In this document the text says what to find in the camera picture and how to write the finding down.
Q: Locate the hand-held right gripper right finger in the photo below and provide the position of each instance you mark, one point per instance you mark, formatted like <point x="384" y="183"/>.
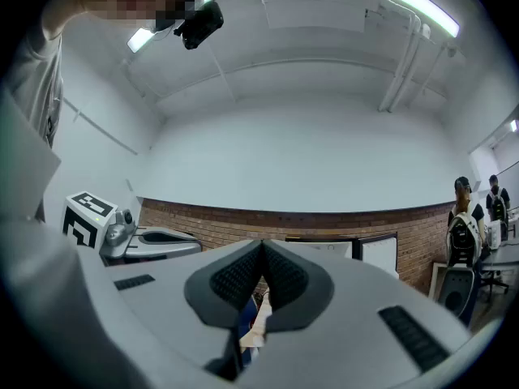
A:
<point x="348" y="310"/>

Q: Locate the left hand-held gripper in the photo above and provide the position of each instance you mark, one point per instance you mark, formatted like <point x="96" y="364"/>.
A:
<point x="87" y="221"/>

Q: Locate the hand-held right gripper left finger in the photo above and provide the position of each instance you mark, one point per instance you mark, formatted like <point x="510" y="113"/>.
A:
<point x="162" y="298"/>

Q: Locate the grey oval shell chair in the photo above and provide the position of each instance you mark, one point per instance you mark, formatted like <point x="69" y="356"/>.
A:
<point x="456" y="294"/>

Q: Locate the grey table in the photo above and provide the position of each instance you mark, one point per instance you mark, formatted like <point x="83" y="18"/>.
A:
<point x="503" y="257"/>

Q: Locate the white tabletop machine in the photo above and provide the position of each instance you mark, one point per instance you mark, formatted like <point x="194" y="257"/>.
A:
<point x="495" y="233"/>

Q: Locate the person's grey shirt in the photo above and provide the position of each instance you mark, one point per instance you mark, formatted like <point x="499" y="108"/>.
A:
<point x="40" y="79"/>

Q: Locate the white ceiling pipe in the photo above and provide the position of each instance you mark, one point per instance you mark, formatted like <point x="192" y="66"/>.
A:
<point x="409" y="71"/>
<point x="399" y="63"/>

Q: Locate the long ceiling light bar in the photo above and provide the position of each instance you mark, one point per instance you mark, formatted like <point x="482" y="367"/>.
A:
<point x="421" y="6"/>

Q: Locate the white frame stand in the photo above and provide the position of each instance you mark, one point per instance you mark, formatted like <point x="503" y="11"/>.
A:
<point x="436" y="282"/>

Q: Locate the thin white wall conduit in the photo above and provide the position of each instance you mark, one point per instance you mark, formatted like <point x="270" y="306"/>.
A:
<point x="101" y="127"/>

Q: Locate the black head-mounted camera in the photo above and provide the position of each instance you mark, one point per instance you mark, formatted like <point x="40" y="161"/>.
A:
<point x="200" y="24"/>

